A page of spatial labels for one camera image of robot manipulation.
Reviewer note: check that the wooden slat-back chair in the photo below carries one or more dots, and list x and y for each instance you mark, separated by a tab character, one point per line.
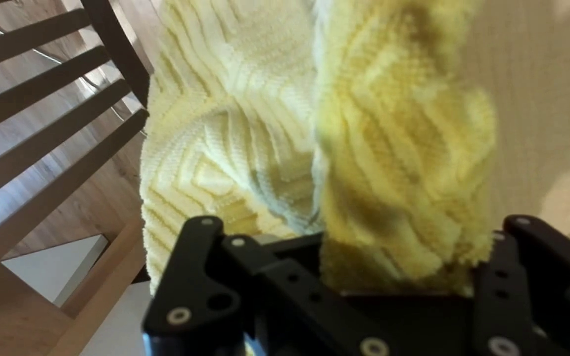
49	146

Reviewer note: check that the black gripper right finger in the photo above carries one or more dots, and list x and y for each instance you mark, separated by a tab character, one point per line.
543	298

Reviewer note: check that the yellow patterned towel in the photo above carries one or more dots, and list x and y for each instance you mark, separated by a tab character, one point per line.
377	165

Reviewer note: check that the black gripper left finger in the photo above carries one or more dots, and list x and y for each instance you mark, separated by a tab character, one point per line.
246	304

